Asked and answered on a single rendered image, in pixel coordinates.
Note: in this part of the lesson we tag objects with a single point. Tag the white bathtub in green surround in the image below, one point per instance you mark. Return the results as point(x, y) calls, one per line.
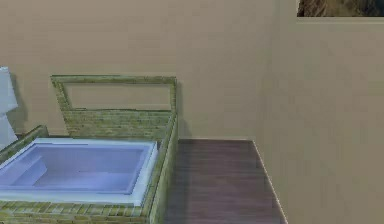
point(83, 166)

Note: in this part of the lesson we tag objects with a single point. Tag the dark framed wall picture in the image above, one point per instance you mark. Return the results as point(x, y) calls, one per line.
point(340, 8)

